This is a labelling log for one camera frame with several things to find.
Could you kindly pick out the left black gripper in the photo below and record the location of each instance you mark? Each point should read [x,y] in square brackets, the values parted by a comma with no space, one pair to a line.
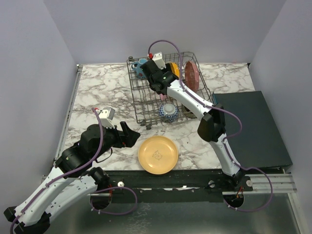
[132,136]

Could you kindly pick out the grey wire dish rack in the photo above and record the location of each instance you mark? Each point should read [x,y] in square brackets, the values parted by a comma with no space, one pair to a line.
[147,102]

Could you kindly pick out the red blue patterned bowl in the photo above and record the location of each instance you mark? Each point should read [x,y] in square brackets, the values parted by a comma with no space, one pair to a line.
[168,113]

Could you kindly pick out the blue mug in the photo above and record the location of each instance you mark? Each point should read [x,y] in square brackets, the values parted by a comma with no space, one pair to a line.
[136,66]

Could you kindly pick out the pink dotted plate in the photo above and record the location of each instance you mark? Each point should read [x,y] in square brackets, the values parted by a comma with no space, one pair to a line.
[191,76]

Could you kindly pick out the tan bear print plate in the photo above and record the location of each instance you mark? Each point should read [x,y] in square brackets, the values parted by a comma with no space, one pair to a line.
[158,155]

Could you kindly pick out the plain pink plate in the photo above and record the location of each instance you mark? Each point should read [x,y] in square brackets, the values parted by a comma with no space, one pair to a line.
[163,97]

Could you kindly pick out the dark brown patterned bowl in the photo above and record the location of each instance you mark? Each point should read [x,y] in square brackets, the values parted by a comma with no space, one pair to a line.
[187,113]

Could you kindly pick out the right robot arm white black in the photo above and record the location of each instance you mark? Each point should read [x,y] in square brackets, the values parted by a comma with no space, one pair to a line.
[211,117]

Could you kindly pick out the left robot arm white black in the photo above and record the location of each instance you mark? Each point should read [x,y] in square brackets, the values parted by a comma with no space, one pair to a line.
[70,179]

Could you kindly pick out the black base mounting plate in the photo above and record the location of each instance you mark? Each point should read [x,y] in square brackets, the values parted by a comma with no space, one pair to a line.
[180,185]

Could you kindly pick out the dark blue box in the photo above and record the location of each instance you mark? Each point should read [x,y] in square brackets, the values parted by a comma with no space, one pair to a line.
[259,144]

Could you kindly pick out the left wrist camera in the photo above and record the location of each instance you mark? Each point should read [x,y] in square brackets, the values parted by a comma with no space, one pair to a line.
[106,116]

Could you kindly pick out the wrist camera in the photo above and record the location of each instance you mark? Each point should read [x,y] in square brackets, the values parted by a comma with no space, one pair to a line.
[158,59]
[106,116]

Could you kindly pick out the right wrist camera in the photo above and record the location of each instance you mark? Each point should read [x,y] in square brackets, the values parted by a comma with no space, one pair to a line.
[158,59]

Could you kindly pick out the aluminium rail frame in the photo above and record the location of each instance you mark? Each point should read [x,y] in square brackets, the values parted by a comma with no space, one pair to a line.
[233,201]

